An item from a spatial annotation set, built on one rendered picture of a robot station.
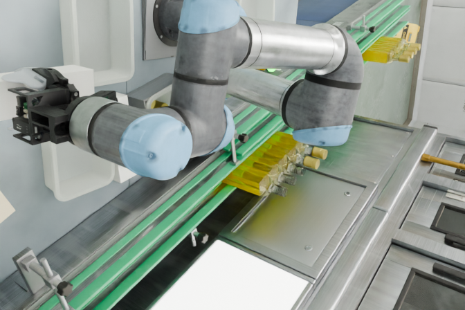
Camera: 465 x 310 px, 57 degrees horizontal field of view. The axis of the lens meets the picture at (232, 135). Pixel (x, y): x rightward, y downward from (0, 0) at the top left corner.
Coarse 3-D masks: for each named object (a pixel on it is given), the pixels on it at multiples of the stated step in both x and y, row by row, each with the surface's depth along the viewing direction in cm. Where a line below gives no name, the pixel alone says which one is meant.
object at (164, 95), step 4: (168, 88) 120; (160, 92) 118; (164, 92) 119; (168, 92) 131; (152, 96) 117; (156, 96) 117; (160, 96) 119; (164, 96) 130; (168, 96) 132; (148, 100) 116; (152, 100) 116; (160, 100) 129; (164, 100) 130; (168, 100) 132; (148, 104) 116; (168, 104) 132; (148, 108) 116
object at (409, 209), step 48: (384, 144) 173; (432, 144) 167; (240, 192) 156; (384, 192) 143; (432, 192) 146; (384, 240) 128; (432, 240) 128; (144, 288) 124; (336, 288) 113; (384, 288) 116; (432, 288) 115
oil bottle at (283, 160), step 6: (258, 150) 144; (264, 150) 144; (270, 150) 143; (258, 156) 141; (264, 156) 140; (270, 156) 140; (276, 156) 140; (282, 156) 139; (288, 156) 139; (276, 162) 137; (282, 162) 137; (288, 162) 138; (282, 168) 137; (288, 168) 137
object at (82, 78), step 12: (12, 72) 71; (60, 72) 74; (72, 72) 74; (84, 72) 76; (0, 84) 65; (12, 84) 66; (24, 84) 68; (84, 84) 77; (0, 96) 65; (12, 96) 67; (0, 108) 66; (12, 108) 67; (0, 120) 66
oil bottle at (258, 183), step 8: (240, 168) 137; (248, 168) 136; (232, 176) 135; (240, 176) 133; (248, 176) 132; (256, 176) 132; (264, 176) 132; (232, 184) 137; (240, 184) 135; (248, 184) 133; (256, 184) 130; (264, 184) 129; (256, 192) 132; (264, 192) 130
